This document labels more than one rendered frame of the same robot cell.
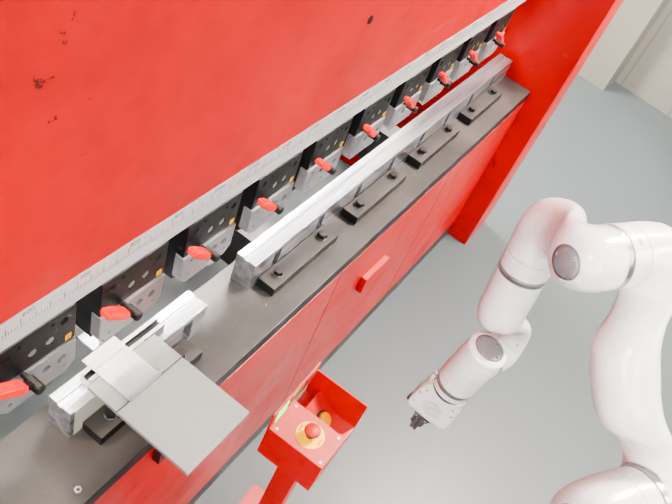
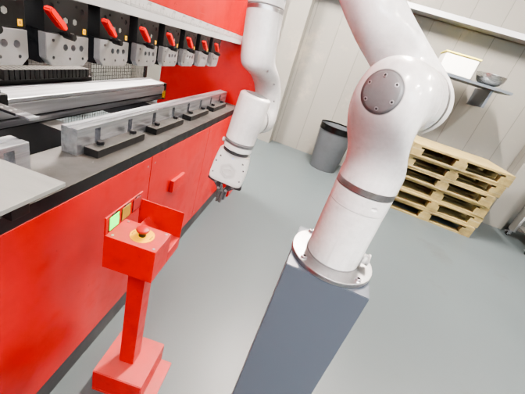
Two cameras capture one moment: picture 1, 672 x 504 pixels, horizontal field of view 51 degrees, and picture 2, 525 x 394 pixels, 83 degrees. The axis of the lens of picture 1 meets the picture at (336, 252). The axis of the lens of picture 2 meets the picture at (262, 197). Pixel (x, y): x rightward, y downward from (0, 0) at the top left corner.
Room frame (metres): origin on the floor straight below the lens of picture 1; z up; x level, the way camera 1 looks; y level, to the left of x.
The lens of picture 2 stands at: (0.15, -0.24, 1.37)
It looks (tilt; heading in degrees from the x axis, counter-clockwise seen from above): 26 degrees down; 345
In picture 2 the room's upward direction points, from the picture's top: 18 degrees clockwise
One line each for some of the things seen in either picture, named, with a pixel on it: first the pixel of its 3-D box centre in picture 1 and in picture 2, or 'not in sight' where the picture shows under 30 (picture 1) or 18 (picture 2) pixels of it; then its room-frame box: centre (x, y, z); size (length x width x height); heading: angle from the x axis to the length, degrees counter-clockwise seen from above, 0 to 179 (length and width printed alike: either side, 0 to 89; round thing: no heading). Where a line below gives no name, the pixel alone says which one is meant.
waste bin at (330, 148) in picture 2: not in sight; (330, 147); (4.38, -2.13, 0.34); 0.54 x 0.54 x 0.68
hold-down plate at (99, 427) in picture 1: (146, 388); not in sight; (0.79, 0.26, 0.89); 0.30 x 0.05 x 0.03; 162
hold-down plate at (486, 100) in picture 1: (480, 105); (216, 106); (2.47, -0.29, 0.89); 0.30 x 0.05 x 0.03; 162
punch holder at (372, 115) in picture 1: (358, 116); (137, 41); (1.51, 0.08, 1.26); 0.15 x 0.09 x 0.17; 162
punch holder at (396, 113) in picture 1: (396, 90); (162, 44); (1.70, 0.02, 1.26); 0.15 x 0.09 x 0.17; 162
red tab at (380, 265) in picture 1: (372, 273); (177, 181); (1.70, -0.14, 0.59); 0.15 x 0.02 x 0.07; 162
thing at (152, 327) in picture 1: (124, 351); not in sight; (0.80, 0.32, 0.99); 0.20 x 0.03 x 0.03; 162
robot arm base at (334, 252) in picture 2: not in sight; (346, 224); (0.66, -0.57, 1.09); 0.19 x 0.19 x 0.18
